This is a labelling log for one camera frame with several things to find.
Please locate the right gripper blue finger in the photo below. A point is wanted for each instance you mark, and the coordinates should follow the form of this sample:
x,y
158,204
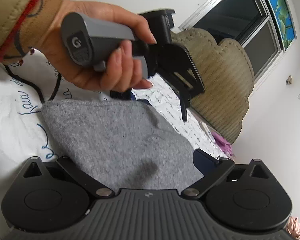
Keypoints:
x,y
204,162

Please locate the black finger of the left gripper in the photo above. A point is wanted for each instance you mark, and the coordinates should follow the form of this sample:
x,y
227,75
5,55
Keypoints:
x,y
184,104

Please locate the grey sweater with navy sleeves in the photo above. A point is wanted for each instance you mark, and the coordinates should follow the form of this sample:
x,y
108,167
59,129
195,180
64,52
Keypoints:
x,y
122,144

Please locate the tan jacket sleeve forearm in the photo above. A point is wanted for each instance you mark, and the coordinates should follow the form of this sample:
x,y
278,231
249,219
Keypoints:
x,y
23,23

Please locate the pile of mixed clothes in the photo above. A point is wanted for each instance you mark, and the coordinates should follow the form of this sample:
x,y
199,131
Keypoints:
x,y
293,227

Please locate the person's left hand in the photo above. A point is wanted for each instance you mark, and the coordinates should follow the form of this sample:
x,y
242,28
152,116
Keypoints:
x,y
91,45

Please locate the purple garment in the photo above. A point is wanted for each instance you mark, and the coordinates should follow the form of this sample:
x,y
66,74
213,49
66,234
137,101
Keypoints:
x,y
224,145

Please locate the white power strip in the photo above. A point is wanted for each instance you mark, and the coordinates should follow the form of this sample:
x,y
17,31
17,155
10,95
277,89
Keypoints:
x,y
207,131

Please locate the olive padded headboard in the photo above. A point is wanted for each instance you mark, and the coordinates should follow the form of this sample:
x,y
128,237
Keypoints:
x,y
228,77

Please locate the white quilt with blue script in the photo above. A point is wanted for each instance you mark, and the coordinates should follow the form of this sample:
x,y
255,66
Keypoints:
x,y
24,133

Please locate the dark window with white frame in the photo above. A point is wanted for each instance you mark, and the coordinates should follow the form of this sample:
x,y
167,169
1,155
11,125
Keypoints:
x,y
264,28

